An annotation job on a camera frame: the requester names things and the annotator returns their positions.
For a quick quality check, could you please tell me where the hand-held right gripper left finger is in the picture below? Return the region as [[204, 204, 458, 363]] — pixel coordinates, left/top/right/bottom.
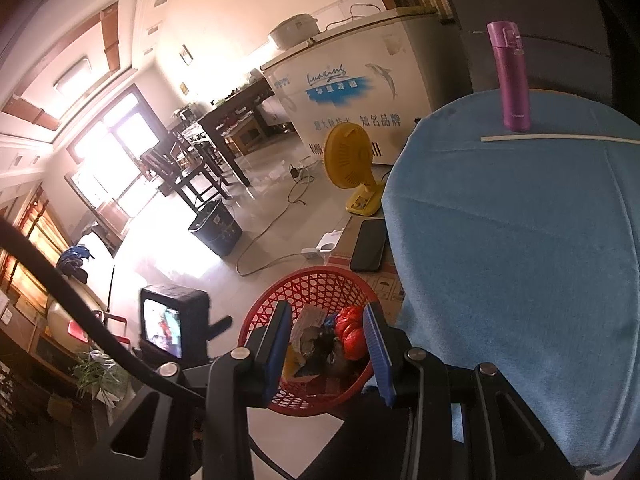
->
[[97, 300, 293, 480]]

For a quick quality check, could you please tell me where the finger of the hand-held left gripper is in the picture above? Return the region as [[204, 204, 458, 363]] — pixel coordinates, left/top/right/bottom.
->
[[207, 315, 234, 341]]

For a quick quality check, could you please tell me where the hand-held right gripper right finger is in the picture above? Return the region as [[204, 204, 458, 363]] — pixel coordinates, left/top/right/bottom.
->
[[362, 301, 583, 480]]

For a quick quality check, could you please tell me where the red plastic bag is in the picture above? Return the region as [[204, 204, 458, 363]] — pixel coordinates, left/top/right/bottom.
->
[[334, 306, 373, 361]]

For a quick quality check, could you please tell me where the red mesh basket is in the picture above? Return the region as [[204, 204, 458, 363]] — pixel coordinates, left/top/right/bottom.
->
[[236, 266, 381, 418]]

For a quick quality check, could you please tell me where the black trash bin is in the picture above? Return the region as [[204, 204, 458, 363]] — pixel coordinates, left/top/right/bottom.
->
[[187, 198, 244, 257]]

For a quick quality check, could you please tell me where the cardboard box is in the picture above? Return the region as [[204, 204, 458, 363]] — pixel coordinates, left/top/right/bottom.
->
[[322, 215, 406, 323]]

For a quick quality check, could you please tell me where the white sofa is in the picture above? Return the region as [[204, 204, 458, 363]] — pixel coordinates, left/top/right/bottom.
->
[[45, 230, 121, 346]]

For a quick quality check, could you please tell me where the black smartphone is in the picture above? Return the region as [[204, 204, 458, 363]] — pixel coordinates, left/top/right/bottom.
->
[[349, 218, 388, 273]]

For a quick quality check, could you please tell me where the red plastic stool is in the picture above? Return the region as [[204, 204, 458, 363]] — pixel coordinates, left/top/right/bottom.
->
[[66, 311, 128, 346]]

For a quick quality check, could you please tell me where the green potted plant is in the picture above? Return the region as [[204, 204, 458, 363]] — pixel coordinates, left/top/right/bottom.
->
[[70, 352, 131, 403]]

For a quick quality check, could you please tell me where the white power strip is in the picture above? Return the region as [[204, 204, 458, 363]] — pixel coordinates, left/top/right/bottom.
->
[[301, 228, 346, 259]]

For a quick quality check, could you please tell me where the blue cloth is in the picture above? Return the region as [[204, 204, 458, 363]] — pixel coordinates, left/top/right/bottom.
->
[[56, 245, 96, 281]]

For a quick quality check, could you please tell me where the dark wooden chair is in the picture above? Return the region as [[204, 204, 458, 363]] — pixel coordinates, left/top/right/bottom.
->
[[140, 146, 232, 214], [167, 120, 241, 188]]

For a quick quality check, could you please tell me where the glass balcony door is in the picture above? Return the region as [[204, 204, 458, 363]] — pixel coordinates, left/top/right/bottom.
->
[[65, 85, 166, 231]]

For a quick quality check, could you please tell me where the light wooden cabinet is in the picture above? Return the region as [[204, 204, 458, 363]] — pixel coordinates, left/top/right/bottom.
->
[[222, 120, 273, 158]]

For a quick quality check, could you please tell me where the yellow desk fan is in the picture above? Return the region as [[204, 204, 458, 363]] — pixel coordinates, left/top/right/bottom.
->
[[322, 122, 387, 217]]

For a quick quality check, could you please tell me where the dark wooden table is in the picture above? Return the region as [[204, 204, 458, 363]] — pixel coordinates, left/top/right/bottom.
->
[[197, 76, 281, 188]]

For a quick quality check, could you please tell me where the white chest freezer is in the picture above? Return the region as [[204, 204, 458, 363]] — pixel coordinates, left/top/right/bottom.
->
[[260, 6, 443, 167]]

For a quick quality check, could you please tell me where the ceiling lamp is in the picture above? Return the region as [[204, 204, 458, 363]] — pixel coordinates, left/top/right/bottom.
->
[[52, 57, 96, 93]]

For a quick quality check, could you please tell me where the long white stick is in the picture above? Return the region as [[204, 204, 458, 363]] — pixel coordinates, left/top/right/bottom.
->
[[481, 133, 640, 146]]

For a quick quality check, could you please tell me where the white rice cooker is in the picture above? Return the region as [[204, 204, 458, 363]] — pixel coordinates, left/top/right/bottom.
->
[[268, 12, 321, 51]]

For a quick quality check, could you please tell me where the purple thermos bottle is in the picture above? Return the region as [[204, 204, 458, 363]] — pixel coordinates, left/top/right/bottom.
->
[[486, 21, 532, 133]]

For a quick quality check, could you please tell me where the white power cable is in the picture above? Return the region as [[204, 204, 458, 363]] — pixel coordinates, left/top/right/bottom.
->
[[235, 180, 321, 278]]

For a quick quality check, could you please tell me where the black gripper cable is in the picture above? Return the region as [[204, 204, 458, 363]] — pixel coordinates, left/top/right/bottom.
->
[[0, 216, 206, 401]]

